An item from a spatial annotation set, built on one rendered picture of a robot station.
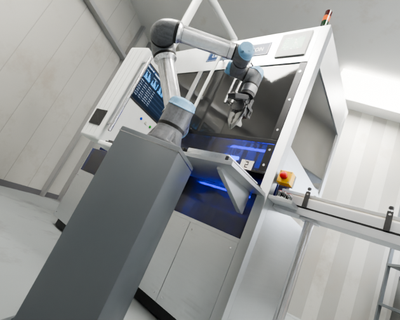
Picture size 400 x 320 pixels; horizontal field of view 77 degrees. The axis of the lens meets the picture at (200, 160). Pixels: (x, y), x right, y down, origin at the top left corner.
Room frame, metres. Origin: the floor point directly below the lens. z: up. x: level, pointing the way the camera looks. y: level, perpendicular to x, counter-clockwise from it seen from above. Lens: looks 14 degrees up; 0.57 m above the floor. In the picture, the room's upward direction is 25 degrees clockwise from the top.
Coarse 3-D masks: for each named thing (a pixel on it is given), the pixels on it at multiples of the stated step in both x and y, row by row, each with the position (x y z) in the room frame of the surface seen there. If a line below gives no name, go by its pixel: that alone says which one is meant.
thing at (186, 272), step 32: (192, 224) 1.58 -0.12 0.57; (288, 224) 1.65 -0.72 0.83; (160, 256) 1.67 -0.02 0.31; (192, 256) 1.52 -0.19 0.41; (224, 256) 1.39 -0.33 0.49; (256, 256) 1.41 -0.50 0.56; (288, 256) 1.80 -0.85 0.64; (160, 288) 1.60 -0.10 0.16; (192, 288) 1.46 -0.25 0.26; (256, 288) 1.53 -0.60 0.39
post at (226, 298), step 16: (320, 32) 1.35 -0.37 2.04; (320, 48) 1.32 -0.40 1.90; (320, 64) 1.36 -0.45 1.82; (304, 80) 1.34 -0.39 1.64; (304, 96) 1.32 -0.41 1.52; (288, 112) 1.36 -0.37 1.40; (288, 128) 1.33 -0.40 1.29; (288, 144) 1.33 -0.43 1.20; (272, 160) 1.35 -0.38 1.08; (272, 176) 1.32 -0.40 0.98; (272, 192) 1.35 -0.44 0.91; (256, 208) 1.34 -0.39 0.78; (256, 224) 1.32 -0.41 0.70; (240, 240) 1.35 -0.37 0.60; (256, 240) 1.36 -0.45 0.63; (240, 256) 1.33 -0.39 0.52; (240, 272) 1.33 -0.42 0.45; (224, 288) 1.34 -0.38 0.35; (224, 304) 1.32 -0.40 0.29
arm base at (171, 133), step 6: (162, 120) 0.94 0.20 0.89; (156, 126) 0.95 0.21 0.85; (162, 126) 0.93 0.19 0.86; (168, 126) 0.93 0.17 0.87; (174, 126) 0.93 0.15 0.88; (150, 132) 0.96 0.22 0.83; (156, 132) 0.92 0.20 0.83; (162, 132) 0.92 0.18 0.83; (168, 132) 0.92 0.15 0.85; (174, 132) 0.94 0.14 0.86; (180, 132) 0.95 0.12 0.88; (162, 138) 0.91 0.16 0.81; (168, 138) 0.92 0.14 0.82; (174, 138) 0.94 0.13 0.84; (180, 138) 0.97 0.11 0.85; (174, 144) 0.93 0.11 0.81; (180, 144) 0.98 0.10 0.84
